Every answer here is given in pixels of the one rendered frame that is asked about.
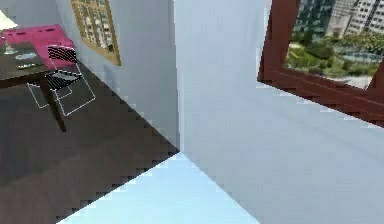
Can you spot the clear drinking glass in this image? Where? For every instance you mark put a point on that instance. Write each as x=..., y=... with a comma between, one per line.
x=9, y=49

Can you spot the red-brown framed window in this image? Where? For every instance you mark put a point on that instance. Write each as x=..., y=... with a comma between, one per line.
x=320, y=90

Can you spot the grey plate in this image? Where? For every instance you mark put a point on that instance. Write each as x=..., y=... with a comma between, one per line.
x=26, y=56

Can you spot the dark brown wooden table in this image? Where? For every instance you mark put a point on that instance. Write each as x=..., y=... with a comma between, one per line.
x=13, y=68

